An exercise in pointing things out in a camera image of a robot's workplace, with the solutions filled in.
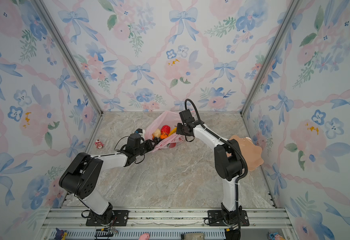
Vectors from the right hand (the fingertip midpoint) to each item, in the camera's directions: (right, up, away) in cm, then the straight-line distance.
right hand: (180, 128), depth 97 cm
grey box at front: (+6, -48, -30) cm, 57 cm away
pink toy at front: (-16, -49, -29) cm, 59 cm away
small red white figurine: (-53, -10, +1) cm, 54 cm away
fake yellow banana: (-5, -2, +9) cm, 10 cm away
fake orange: (-11, -5, +4) cm, 13 cm away
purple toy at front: (-54, -47, -30) cm, 78 cm away
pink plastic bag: (-10, +6, 0) cm, 12 cm away
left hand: (-14, -8, -4) cm, 17 cm away
